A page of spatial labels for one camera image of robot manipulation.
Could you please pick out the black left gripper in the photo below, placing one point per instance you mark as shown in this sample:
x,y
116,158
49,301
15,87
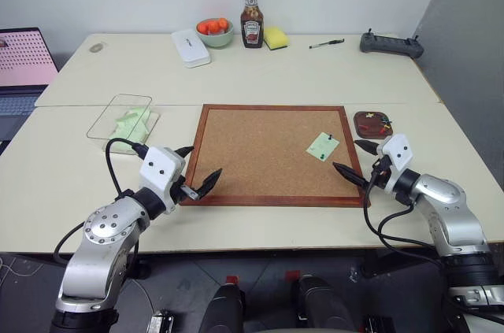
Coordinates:
x,y
183,191

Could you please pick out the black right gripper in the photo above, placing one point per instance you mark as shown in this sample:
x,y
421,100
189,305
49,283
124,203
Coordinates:
x,y
381,173

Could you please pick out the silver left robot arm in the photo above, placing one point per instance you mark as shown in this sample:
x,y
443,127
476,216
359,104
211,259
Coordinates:
x,y
102,230

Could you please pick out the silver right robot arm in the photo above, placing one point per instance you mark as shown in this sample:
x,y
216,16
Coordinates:
x,y
449,207

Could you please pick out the light green paper note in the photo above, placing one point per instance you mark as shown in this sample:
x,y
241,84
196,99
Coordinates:
x,y
321,146

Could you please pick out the wood-framed cork board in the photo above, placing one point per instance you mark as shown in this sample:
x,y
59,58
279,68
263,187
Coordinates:
x,y
256,152

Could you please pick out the light green note stack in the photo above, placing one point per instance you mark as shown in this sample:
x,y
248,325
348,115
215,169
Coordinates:
x,y
132,124

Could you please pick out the brown pin dish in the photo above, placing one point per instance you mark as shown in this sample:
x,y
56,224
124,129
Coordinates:
x,y
372,130

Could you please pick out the clear plastic tray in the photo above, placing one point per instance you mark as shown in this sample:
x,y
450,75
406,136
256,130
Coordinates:
x,y
100,124

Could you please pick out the grey remote controller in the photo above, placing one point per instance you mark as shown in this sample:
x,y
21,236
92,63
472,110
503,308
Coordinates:
x,y
390,46

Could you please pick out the white plastic case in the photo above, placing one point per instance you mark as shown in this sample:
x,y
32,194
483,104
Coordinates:
x,y
191,47

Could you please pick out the black pen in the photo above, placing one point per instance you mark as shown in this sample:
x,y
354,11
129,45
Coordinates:
x,y
327,43

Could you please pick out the pale green bowl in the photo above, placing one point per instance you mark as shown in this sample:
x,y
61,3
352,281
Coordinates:
x,y
216,39

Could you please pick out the orange carrot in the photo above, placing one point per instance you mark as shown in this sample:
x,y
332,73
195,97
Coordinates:
x,y
205,27
221,24

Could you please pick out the dark rounded shape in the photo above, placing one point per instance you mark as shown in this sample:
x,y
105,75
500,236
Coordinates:
x,y
222,309
321,305

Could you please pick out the ketchup bottle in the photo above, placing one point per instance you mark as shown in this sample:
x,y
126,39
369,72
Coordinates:
x,y
252,30

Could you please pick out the yellow sponge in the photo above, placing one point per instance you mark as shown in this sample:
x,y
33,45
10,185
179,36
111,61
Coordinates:
x,y
275,37

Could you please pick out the laptop with pink screen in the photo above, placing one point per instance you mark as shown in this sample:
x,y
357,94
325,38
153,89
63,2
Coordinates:
x,y
23,57

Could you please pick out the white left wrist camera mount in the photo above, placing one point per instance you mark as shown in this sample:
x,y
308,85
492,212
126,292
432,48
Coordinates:
x,y
157,167

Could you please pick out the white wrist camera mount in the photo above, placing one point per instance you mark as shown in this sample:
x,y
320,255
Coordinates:
x,y
397,148
157,167

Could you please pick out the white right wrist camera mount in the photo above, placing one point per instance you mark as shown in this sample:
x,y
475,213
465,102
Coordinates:
x,y
397,148

